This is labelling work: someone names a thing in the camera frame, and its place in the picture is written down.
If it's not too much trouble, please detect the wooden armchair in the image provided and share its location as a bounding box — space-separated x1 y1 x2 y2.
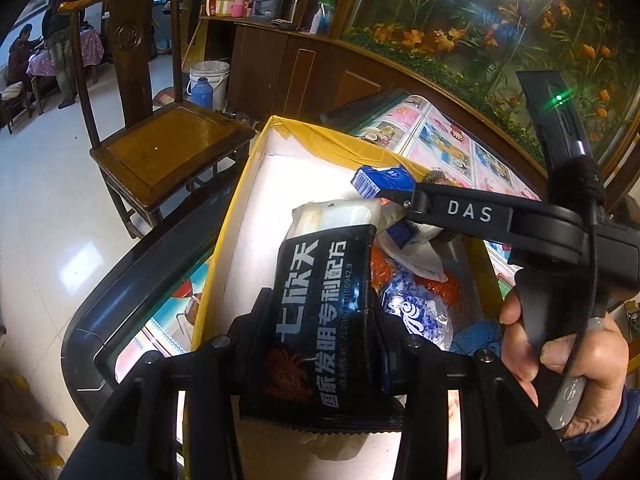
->
58 0 255 238

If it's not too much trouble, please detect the yellow cardboard box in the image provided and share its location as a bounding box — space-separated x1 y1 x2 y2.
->
182 114 507 480

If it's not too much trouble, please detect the blue patterned plastic bag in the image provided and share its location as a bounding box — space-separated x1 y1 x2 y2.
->
381 264 454 351

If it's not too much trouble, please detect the blue knitted cloth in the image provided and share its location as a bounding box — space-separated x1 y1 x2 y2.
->
449 320 502 356

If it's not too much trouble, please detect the person's right hand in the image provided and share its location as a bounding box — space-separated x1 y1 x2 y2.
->
499 290 629 438

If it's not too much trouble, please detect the flower aquarium display panel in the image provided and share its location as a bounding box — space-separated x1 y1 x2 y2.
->
343 0 639 164

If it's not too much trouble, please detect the black foil snack pouch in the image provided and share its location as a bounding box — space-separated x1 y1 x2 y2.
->
240 198 402 434

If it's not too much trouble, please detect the standing person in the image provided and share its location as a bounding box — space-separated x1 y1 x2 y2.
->
41 0 78 110

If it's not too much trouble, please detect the white plastic bucket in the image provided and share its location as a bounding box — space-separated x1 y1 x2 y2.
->
186 61 230 112

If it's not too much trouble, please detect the pink cup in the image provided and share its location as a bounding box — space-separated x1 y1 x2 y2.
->
230 0 245 18

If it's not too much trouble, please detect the red plastic bag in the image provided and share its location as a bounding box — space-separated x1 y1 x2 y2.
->
370 246 461 308

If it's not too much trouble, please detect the brown woven scrubber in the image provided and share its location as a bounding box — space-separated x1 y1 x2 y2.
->
423 170 452 185

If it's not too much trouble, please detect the blue thermos flask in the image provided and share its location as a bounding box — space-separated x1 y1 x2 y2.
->
190 77 215 110

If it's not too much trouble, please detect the blue white tissue pack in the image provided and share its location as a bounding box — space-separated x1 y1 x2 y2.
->
350 165 416 198

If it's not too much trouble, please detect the dark wooden cabinet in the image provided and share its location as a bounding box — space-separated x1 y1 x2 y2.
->
198 16 547 195

